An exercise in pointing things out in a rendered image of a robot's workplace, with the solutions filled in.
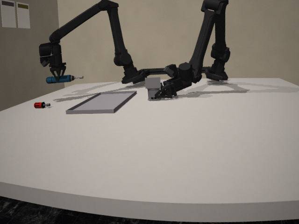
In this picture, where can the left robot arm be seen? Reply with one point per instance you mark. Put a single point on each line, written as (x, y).
(219, 52)

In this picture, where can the dark grey cylinder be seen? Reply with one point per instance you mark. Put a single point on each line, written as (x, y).
(151, 94)

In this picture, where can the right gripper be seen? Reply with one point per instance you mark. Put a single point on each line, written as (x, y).
(59, 66)

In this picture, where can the grey l-shaped bracket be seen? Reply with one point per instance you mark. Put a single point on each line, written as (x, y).
(152, 82)

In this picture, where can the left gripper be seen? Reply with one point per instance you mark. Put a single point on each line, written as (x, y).
(168, 90)

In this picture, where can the red-handled nut driver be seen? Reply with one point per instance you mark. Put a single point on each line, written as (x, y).
(40, 105)

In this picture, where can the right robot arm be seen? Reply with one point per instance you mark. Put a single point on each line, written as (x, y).
(122, 57)

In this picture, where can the blue electric nut driver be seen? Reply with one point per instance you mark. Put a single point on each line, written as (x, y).
(62, 79)

